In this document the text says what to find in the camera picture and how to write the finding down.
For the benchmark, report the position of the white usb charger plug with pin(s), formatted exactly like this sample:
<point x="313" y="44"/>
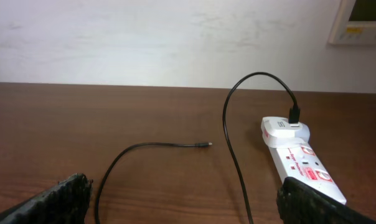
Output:
<point x="277" y="132"/>

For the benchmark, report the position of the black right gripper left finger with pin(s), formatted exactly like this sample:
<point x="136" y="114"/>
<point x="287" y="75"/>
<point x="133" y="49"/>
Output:
<point x="65" y="202"/>

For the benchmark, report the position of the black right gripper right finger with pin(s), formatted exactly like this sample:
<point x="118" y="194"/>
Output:
<point x="298" y="203"/>

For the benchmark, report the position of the beige wall control panel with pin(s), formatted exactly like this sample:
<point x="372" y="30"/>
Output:
<point x="355" y="23"/>

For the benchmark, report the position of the white power strip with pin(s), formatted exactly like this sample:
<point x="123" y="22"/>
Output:
<point x="301" y="162"/>

